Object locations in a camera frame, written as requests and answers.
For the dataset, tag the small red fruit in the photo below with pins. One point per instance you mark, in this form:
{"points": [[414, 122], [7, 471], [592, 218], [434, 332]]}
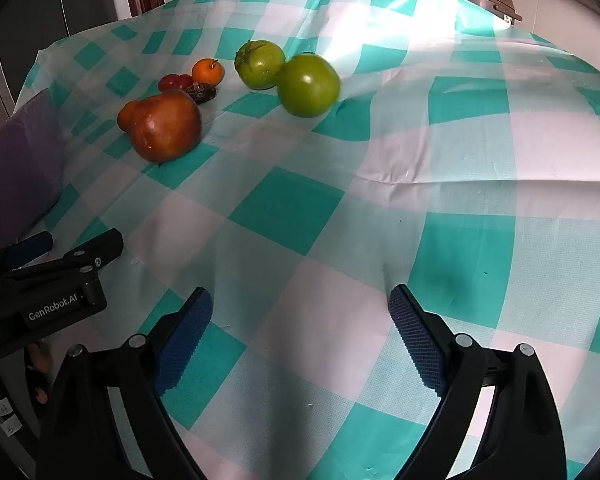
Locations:
{"points": [[168, 81], [184, 80]]}

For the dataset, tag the smooth green apple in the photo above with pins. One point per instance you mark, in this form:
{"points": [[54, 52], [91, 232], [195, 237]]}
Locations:
{"points": [[307, 85]]}

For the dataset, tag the large red apple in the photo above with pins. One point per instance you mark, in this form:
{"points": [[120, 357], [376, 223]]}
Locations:
{"points": [[166, 125]]}

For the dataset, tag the dark grey refrigerator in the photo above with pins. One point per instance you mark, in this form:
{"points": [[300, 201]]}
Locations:
{"points": [[45, 5]]}

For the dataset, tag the person's left hand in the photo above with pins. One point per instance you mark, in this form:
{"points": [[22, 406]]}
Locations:
{"points": [[39, 362]]}

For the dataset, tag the dark brown fruit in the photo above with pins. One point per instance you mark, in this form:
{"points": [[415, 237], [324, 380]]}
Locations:
{"points": [[203, 94]]}

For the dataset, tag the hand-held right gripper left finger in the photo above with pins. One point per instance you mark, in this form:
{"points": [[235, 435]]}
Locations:
{"points": [[187, 332]]}

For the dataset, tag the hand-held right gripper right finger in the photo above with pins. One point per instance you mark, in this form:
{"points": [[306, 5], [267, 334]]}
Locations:
{"points": [[417, 335]]}

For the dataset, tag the orange tangerine with stem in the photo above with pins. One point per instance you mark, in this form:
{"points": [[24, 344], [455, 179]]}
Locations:
{"points": [[207, 71]]}

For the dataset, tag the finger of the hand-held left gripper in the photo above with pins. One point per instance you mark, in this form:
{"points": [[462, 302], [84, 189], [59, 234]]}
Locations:
{"points": [[32, 246], [97, 247]]}

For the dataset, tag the teal white checked tablecloth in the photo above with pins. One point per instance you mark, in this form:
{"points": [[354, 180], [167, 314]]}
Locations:
{"points": [[380, 200]]}

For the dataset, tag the purple box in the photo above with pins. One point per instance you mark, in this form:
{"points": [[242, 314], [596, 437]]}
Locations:
{"points": [[22, 170]]}

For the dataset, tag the small orange tangerine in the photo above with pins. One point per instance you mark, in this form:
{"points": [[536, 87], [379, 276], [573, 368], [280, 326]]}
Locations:
{"points": [[125, 116]]}

